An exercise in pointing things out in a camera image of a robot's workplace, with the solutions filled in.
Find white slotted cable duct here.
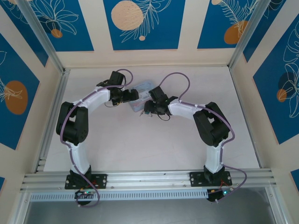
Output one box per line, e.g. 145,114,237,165
29,189,209,203

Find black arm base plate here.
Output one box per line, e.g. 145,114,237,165
189,171,233,188
64,173,108,190

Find blue panel large cream circle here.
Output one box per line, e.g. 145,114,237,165
103,0,186,51

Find black controller board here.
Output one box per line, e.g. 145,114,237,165
206,188,235,203
74,189,97,201

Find blue panel monstera leaf print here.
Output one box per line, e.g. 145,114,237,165
253,30,299,145
242,0,299,63

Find wide aluminium mounting rail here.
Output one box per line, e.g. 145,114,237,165
20,168,279,194

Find aluminium floor rail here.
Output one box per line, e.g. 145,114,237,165
228,67,274,172
34,69,71,174

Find pastel blue cartoon tin box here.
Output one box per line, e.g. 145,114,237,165
129,80,157,113

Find blue panel circle leaf print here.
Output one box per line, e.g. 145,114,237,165
0,32,41,150

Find aluminium frame post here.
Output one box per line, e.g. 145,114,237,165
265,186,289,224
228,0,266,70
18,0,71,73
9,192,32,224

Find blue panel orange circle feather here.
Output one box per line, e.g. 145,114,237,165
197,0,257,49

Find blue panel lily flower print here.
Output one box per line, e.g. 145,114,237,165
0,0,49,68
23,0,95,52

